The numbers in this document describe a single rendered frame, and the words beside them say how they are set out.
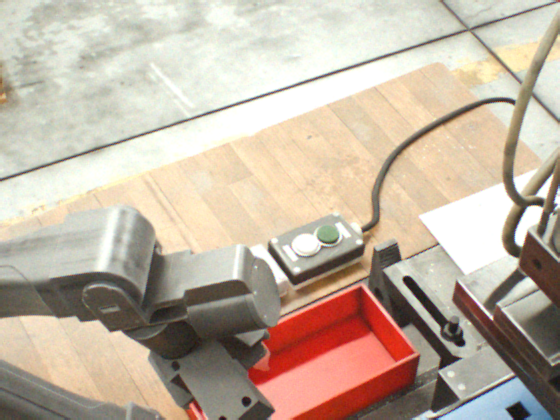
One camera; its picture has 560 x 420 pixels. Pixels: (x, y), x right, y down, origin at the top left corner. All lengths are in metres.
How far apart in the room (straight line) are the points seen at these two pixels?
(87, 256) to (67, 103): 2.14
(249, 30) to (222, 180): 1.70
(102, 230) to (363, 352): 0.54
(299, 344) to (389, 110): 0.44
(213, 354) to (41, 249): 0.17
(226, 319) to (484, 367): 0.44
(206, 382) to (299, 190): 0.62
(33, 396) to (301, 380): 0.37
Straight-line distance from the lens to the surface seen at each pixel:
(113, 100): 2.98
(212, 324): 0.89
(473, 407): 1.21
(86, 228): 0.88
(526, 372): 1.08
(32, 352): 1.36
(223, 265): 0.87
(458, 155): 1.58
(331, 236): 1.40
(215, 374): 0.93
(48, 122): 2.94
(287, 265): 1.38
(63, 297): 0.88
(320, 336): 1.35
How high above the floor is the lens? 2.00
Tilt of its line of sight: 48 degrees down
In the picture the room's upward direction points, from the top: 2 degrees clockwise
